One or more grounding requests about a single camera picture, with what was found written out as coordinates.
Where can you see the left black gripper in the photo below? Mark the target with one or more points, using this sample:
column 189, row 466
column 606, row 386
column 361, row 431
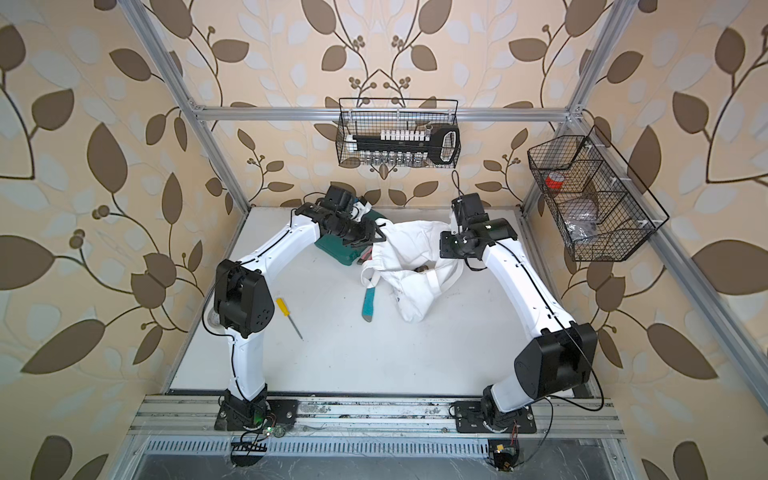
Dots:
column 364, row 233

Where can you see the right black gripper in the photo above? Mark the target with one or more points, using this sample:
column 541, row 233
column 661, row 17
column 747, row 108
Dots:
column 446, row 250

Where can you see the white printed tote bag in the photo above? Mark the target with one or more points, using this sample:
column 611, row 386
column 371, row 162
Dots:
column 409, row 262

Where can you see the teal utility knife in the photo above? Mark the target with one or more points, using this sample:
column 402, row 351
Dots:
column 367, row 310

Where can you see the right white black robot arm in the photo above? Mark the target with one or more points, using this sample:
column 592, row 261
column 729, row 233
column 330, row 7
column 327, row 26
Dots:
column 559, row 353

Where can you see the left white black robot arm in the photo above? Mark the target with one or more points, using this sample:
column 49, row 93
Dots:
column 242, row 299

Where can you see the green plastic tool case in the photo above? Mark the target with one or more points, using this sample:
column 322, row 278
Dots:
column 333, row 246

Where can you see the black socket bit set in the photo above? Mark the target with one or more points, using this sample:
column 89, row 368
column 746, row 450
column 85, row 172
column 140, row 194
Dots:
column 431, row 147

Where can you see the red small item in basket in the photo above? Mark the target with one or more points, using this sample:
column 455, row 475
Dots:
column 555, row 181

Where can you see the clear plastic bag in basket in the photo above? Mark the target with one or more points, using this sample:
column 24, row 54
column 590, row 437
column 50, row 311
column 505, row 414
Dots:
column 580, row 217

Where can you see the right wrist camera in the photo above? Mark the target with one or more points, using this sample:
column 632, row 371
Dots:
column 468, row 209

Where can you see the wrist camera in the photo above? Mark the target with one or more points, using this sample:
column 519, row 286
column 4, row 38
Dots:
column 345, row 203
column 468, row 209

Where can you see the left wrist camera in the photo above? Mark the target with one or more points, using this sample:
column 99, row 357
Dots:
column 345, row 203

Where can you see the yellow handle screwdriver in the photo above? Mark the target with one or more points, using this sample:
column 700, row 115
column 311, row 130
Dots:
column 286, row 312

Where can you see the black wire basket centre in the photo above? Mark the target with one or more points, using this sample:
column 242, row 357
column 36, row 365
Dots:
column 366, row 115

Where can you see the black wire basket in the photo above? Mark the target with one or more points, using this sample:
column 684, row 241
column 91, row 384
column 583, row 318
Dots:
column 628, row 212
column 366, row 115

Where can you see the black wire basket right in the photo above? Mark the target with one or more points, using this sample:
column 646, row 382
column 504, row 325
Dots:
column 628, row 212

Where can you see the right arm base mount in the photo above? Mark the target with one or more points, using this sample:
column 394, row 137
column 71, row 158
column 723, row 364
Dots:
column 482, row 417

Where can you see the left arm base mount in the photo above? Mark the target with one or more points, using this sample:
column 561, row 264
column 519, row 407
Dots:
column 258, row 415

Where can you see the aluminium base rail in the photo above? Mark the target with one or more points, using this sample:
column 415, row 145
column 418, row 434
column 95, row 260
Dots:
column 388, row 417

